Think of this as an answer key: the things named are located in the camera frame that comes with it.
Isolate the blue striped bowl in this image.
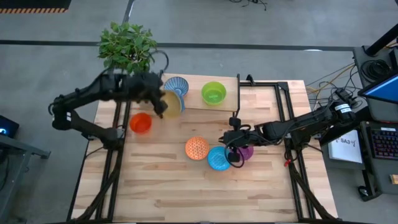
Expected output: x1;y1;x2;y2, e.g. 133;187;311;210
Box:
163;76;190;98

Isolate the orange patterned bowl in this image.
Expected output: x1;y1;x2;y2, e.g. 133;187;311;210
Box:
185;136;210;161

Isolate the grey equipment cart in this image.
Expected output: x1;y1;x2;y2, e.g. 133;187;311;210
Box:
320;45;398;203

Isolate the grey desk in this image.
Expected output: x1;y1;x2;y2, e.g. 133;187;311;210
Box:
0;133;52;223

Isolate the black desk clamp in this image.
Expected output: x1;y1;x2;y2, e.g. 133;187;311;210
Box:
357;169;382;202

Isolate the black power adapter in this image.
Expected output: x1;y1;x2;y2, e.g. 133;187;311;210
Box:
334;88;354;101

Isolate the green plastic bowl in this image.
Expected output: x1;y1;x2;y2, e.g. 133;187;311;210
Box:
200;81;228;106

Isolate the white printed paper sheet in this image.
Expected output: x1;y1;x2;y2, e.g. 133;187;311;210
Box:
327;129;364;164

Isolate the red plastic bowl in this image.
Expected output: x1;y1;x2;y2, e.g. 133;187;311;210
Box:
129;112;153;135

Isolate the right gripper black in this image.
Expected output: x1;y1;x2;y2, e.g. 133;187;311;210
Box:
219;117;261;165

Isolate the black aluminium table frame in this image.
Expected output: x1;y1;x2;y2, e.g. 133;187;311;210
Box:
66;73;338;223

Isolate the black post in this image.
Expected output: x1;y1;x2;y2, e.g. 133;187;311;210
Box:
365;23;398;57

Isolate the yellow bowl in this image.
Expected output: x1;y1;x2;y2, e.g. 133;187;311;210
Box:
161;89;184;119

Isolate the backlit black keyboard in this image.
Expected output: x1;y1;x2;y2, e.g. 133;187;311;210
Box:
368;125;398;161

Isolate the black hazard-striped floor mat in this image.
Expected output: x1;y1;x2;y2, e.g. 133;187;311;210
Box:
0;0;72;14

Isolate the green potted plant white pot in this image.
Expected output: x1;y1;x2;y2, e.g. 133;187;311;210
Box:
97;21;159;75

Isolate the black computer case blue light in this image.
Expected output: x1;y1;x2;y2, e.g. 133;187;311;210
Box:
0;114;20;139

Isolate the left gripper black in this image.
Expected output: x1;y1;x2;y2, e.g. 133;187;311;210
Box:
126;72;170;120

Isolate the monitor with blue screen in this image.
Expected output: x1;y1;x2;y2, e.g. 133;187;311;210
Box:
357;72;398;105

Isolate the coiled black cable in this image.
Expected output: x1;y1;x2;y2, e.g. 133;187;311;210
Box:
360;58;392;83

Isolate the purple bowl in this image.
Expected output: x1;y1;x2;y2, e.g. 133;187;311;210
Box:
237;145;254;161

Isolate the turquoise patterned bowl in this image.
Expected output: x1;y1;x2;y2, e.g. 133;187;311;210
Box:
206;146;233;172

